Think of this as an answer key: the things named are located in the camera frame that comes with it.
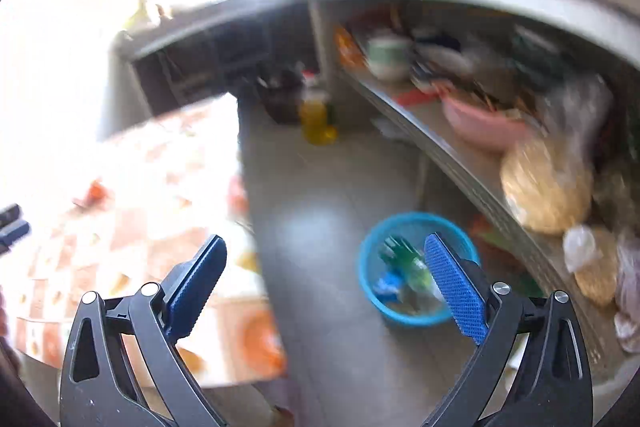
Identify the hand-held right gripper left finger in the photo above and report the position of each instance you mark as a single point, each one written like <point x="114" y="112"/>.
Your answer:
<point x="197" y="282"/>

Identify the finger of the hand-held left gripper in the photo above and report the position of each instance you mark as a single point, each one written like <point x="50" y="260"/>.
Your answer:
<point x="9" y="214"/>
<point x="12" y="234"/>

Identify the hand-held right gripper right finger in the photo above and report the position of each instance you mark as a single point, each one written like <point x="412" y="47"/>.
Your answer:
<point x="455" y="287"/>

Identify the green wrapper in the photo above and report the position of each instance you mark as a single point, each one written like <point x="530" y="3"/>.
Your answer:
<point x="405" y="259"/>

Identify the blue snack bag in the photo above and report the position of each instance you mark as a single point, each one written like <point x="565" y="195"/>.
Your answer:
<point x="387" y="287"/>

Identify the blue plastic basket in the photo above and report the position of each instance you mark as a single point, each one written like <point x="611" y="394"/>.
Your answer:
<point x="372" y="277"/>

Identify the leaf patterned tablecloth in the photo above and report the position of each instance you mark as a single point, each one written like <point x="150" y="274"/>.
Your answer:
<point x="150" y="217"/>

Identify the small orange wrapper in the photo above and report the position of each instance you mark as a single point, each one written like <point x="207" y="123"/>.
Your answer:
<point x="92" y="194"/>

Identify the large bag of yellow grains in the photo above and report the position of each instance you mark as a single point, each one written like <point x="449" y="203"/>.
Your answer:
<point x="540" y="192"/>

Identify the small clear plastic bag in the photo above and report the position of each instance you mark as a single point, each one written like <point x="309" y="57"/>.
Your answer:
<point x="580" y="247"/>

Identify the small bag of grains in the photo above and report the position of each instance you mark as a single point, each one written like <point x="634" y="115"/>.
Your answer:
<point x="597" y="277"/>

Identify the pink plastic basin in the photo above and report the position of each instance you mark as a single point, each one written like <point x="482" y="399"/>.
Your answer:
<point x="480" y="124"/>

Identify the pinkish plastic bag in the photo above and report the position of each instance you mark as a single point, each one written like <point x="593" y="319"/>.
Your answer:
<point x="629" y="292"/>

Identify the red ladle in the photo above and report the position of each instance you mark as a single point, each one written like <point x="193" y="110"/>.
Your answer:
<point x="417" y="98"/>

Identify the dark utensil container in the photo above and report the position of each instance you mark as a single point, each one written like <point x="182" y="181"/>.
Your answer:
<point x="280" y="99"/>

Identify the yellow cooking oil bottle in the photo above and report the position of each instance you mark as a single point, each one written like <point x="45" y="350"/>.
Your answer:
<point x="316" y="119"/>

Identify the orange snack packet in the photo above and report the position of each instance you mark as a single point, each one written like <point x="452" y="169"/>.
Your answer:
<point x="349" y="47"/>

